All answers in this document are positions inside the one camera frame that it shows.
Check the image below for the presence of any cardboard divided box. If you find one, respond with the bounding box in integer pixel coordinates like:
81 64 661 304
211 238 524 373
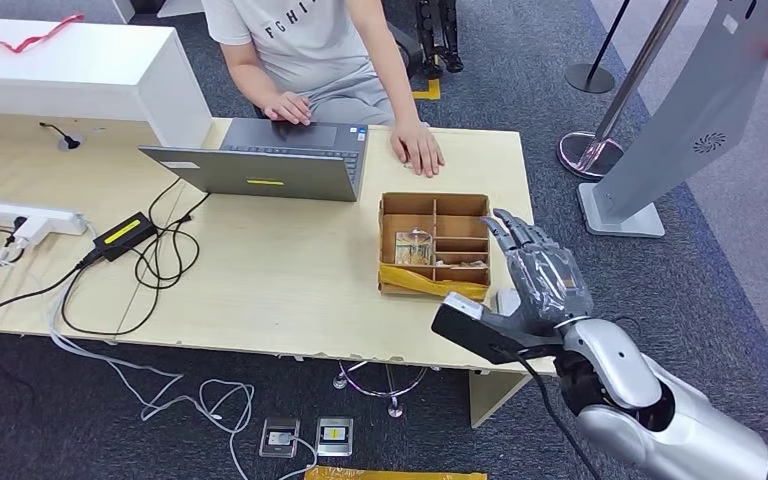
377 192 493 304

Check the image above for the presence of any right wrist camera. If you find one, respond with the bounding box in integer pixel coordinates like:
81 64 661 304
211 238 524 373
431 291 564 366

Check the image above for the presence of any clear-sleeved key card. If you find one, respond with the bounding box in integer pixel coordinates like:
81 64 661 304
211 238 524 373
395 228 434 268

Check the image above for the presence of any grey kiosk stand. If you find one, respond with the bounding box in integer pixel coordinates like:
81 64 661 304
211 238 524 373
576 0 768 239

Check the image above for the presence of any person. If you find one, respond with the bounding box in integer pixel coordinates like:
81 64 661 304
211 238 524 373
201 0 425 127

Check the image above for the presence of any black camera cable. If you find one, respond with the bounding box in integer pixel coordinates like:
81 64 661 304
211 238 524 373
516 354 601 480

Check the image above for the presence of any black adapter output cable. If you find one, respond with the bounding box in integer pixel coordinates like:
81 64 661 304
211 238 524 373
59 176 211 338

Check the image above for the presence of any black power adapter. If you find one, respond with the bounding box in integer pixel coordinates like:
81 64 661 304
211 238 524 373
91 211 157 264

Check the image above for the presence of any wooden desk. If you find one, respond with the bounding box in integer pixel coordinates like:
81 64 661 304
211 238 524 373
0 112 558 431

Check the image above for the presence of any white cable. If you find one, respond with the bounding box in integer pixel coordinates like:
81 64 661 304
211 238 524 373
40 225 320 480

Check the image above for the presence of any floor socket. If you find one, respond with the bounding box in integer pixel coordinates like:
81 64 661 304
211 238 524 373
258 417 301 460
314 416 355 459

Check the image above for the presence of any white power strip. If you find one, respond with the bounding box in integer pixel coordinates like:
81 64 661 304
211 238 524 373
0 201 88 238

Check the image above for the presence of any person's left hand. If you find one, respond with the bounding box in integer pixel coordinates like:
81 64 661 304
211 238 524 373
389 119 446 179

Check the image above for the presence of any chrome stanchion post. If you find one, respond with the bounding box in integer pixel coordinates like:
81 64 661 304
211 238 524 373
556 0 691 181

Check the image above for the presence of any white card reader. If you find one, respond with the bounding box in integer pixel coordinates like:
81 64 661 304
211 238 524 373
495 288 521 318

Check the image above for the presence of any red ribbon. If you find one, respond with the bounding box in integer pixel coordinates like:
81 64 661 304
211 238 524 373
0 13 86 54

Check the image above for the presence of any black stanchion post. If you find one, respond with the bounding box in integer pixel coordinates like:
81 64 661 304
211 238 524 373
562 0 632 95

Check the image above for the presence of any yellow floor tape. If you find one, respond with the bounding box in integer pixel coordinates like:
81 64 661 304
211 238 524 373
304 466 489 480

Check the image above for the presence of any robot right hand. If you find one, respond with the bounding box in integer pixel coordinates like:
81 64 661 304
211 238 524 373
479 208 595 333

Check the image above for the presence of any white plug adapter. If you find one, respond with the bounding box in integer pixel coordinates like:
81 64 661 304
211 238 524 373
8 216 52 251

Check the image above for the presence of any black mains cable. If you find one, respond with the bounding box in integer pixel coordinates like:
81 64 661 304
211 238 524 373
0 254 98 323

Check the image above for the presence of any black chair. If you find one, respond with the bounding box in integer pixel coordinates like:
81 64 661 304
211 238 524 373
383 21 425 79

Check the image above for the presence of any person's right hand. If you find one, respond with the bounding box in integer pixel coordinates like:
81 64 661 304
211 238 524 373
263 90 314 127

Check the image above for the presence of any chrome stool base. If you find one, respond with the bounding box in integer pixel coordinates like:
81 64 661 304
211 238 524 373
331 361 439 420

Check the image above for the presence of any white counter block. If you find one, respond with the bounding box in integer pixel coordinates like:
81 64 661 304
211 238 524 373
0 17 213 149

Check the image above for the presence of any grey laptop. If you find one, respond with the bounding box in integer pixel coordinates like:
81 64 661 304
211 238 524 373
138 118 370 203

